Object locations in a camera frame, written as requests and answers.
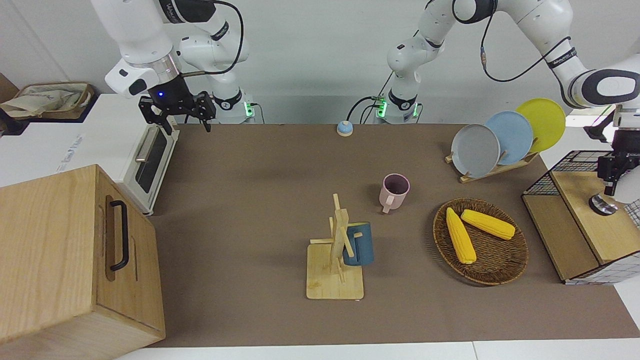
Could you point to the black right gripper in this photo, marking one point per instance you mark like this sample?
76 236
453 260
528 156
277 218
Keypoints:
172 97

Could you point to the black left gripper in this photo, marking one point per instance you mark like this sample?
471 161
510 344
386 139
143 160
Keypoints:
627 155

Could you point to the white thermos cup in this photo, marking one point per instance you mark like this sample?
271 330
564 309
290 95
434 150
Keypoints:
630 187

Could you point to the pink ceramic mug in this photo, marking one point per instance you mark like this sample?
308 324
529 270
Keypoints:
395 192

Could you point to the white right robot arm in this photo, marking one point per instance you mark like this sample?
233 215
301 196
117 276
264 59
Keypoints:
135 30

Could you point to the wooden stepped shelf insert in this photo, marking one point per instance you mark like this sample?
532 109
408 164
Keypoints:
580 220

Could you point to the yellow plate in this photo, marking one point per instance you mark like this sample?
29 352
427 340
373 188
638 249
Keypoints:
547 120

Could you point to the brown table mat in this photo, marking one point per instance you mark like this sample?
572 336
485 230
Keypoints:
250 200

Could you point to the light blue plate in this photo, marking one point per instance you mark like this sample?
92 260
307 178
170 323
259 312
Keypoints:
512 135

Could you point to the brown cardboard tray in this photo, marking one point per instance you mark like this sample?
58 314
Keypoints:
75 114

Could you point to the wooden plate rack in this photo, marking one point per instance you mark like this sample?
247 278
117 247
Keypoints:
495 171

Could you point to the white toaster oven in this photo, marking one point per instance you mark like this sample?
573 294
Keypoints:
60 145

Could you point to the yellow corn cob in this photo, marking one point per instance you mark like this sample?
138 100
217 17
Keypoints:
460 237
489 224

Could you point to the brown wicker basket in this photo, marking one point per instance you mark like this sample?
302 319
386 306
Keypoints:
495 260

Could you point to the grey plate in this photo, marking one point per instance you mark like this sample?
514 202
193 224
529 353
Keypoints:
475 152

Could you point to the beige cloth bag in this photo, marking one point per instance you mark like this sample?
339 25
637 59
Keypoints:
45 100

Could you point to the blue bell on wooden base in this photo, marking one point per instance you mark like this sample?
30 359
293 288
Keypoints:
344 129

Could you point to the wooden cabinet box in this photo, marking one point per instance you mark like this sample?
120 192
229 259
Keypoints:
50 250

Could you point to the dark blue ceramic mug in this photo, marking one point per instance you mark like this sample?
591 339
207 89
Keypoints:
362 247

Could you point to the wooden mug tree rack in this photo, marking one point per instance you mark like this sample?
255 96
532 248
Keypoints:
335 287

